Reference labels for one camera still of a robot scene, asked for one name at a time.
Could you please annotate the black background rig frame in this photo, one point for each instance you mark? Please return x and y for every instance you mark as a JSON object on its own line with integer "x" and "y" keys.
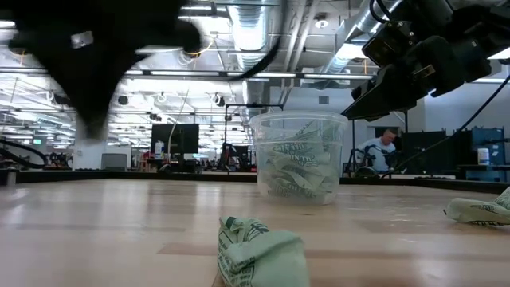
{"x": 255, "y": 106}

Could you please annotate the silver spiral ventilation duct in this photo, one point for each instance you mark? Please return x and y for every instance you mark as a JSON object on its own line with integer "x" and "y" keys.
{"x": 251, "y": 32}

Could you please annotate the person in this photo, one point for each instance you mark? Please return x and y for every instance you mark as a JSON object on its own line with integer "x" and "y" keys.
{"x": 376, "y": 151}

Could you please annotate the black monitor screen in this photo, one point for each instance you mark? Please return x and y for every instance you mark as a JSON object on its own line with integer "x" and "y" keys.
{"x": 175, "y": 139}

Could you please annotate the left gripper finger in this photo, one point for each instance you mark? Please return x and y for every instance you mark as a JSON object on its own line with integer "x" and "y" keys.
{"x": 95, "y": 107}

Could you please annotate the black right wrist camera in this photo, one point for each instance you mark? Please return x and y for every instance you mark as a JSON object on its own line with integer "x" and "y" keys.
{"x": 382, "y": 40}

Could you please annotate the white square pillar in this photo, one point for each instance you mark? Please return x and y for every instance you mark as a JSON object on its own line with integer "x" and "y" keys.
{"x": 91, "y": 155}

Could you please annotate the white wipes canister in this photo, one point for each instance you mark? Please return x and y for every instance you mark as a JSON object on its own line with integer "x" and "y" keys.
{"x": 483, "y": 156}

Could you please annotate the grey cabinet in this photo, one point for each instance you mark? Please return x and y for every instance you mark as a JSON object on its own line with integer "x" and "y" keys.
{"x": 114, "y": 161}

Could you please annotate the red black background machine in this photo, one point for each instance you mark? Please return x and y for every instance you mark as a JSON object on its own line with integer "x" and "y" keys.
{"x": 227, "y": 153}

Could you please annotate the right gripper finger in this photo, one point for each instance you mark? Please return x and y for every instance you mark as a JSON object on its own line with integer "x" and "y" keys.
{"x": 390, "y": 93}
{"x": 362, "y": 90}

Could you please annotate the blue cabinet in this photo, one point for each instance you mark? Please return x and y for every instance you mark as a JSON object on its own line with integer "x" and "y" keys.
{"x": 496, "y": 157}

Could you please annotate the clear plastic container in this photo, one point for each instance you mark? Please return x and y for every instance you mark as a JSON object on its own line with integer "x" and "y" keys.
{"x": 263, "y": 127}

